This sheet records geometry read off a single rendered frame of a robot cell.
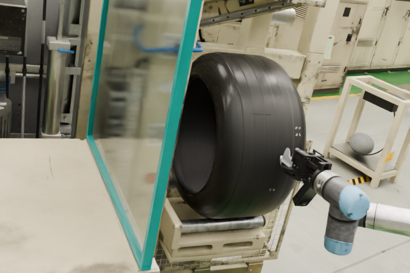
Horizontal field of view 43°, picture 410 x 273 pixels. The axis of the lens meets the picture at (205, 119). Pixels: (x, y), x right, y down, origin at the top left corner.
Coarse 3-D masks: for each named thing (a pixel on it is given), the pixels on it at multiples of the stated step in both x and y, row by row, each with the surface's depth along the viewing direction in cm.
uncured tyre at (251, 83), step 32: (192, 64) 180; (224, 64) 165; (256, 64) 169; (192, 96) 203; (224, 96) 158; (256, 96) 158; (288, 96) 163; (192, 128) 207; (224, 128) 156; (256, 128) 155; (288, 128) 160; (192, 160) 205; (224, 160) 156; (256, 160) 156; (192, 192) 179; (224, 192) 160; (256, 192) 162; (288, 192) 168
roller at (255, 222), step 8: (256, 216) 186; (184, 224) 173; (192, 224) 174; (200, 224) 176; (208, 224) 177; (216, 224) 178; (224, 224) 179; (232, 224) 181; (240, 224) 182; (248, 224) 183; (256, 224) 185; (264, 224) 186; (184, 232) 174; (192, 232) 176
